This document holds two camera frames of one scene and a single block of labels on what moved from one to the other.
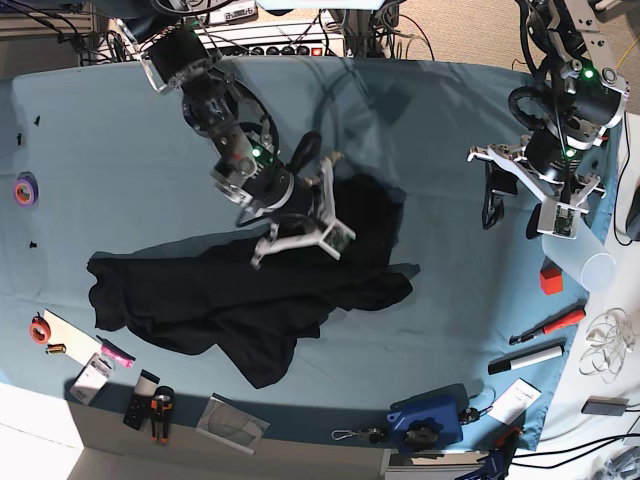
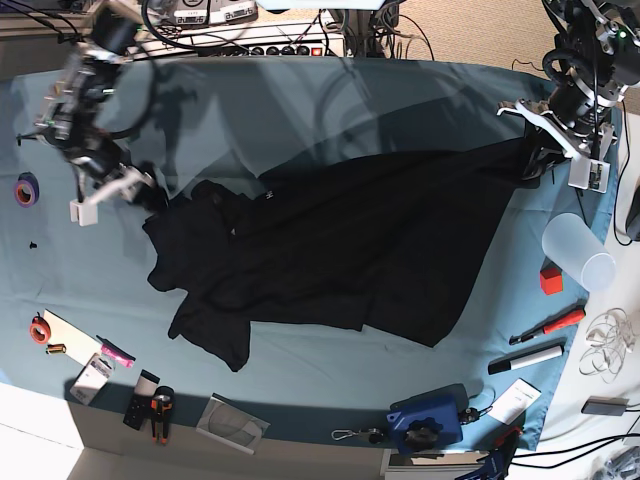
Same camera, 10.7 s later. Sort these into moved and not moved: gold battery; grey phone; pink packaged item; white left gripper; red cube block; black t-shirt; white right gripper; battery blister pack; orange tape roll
Moved: black t-shirt; white left gripper; white right gripper
Not moved: pink packaged item; orange tape roll; gold battery; grey phone; battery blister pack; red cube block
